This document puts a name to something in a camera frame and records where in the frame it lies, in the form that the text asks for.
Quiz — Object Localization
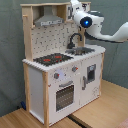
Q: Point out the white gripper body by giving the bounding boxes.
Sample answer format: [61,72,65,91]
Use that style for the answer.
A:
[70,0,83,14]

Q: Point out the white microwave door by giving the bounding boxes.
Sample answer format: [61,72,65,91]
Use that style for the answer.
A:
[66,3,90,21]

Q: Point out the white oven door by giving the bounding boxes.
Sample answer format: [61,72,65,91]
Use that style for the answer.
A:
[49,74,80,124]

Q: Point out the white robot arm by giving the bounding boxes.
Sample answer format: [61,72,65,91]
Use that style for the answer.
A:
[71,0,128,42]

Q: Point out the wooden toy kitchen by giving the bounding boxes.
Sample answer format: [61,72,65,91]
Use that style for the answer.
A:
[22,3,105,127]

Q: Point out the grey range hood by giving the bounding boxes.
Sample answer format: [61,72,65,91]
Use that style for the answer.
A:
[35,6,64,27]

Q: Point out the black toy faucet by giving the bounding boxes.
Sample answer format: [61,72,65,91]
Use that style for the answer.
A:
[67,33,82,49]

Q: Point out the grey toy sink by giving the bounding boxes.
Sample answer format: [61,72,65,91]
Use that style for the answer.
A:
[65,47,95,56]

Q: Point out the black stovetop red burners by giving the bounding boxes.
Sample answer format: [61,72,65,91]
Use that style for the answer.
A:
[34,53,71,66]

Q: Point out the right red stove knob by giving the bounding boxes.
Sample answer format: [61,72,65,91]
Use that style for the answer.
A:
[72,66,78,72]

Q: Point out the red stove knob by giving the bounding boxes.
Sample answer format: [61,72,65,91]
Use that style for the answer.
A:
[72,66,78,72]
[54,73,60,79]

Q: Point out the white fridge door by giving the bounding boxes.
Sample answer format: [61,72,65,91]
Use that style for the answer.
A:
[80,55,102,106]

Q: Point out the left red stove knob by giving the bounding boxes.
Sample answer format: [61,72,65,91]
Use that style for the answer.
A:
[54,73,60,79]

